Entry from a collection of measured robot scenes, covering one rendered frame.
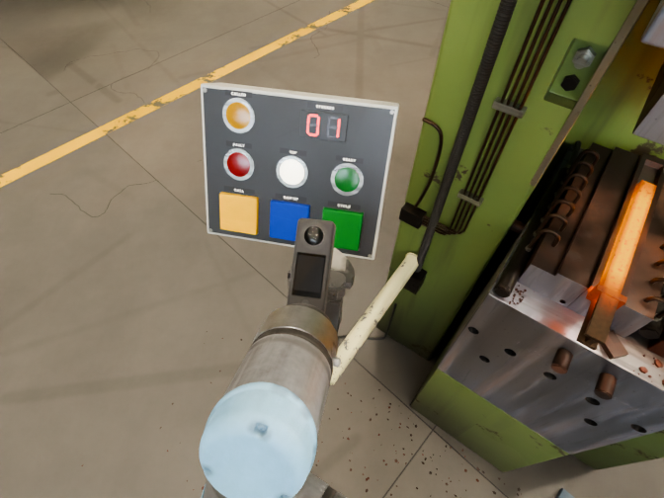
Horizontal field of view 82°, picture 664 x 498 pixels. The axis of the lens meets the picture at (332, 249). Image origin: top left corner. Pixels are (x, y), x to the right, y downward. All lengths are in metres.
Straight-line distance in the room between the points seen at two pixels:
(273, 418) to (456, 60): 0.66
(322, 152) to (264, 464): 0.50
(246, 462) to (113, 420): 1.48
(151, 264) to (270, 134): 1.46
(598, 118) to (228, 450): 1.05
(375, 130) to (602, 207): 0.50
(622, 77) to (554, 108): 0.36
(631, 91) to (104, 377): 1.94
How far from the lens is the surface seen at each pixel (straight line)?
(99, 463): 1.79
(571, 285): 0.81
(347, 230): 0.71
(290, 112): 0.69
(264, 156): 0.71
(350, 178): 0.68
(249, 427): 0.32
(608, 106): 1.14
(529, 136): 0.80
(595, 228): 0.90
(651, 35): 0.56
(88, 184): 2.61
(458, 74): 0.79
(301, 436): 0.33
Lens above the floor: 1.57
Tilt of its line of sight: 55 degrees down
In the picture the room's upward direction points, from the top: straight up
